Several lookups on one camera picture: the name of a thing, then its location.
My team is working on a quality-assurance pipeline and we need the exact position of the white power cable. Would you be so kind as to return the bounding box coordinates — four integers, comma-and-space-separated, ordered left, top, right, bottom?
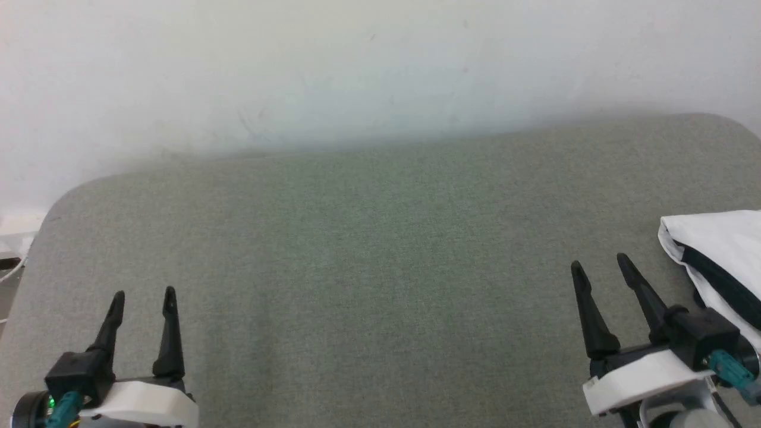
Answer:
0, 257, 26, 284

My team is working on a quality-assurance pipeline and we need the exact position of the white wall socket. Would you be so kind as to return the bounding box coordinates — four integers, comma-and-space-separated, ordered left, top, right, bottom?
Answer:
0, 209, 47, 256

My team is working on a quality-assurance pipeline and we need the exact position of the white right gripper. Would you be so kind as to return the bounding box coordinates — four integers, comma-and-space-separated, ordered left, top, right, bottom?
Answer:
571, 253, 714, 417

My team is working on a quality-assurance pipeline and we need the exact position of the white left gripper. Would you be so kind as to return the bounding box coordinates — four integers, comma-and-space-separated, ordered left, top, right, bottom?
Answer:
77, 285, 199, 428

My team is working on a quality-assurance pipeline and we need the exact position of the black and white t-shirt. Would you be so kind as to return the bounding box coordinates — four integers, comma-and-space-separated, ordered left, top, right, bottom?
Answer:
657, 210, 761, 351

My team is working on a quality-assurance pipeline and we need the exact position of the grey fabric sofa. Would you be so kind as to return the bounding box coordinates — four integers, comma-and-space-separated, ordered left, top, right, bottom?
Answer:
0, 113, 761, 428

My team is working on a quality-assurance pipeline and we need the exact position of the teal camera cable plug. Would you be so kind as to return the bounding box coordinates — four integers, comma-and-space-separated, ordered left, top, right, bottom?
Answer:
45, 389, 82, 428
707, 350, 759, 396

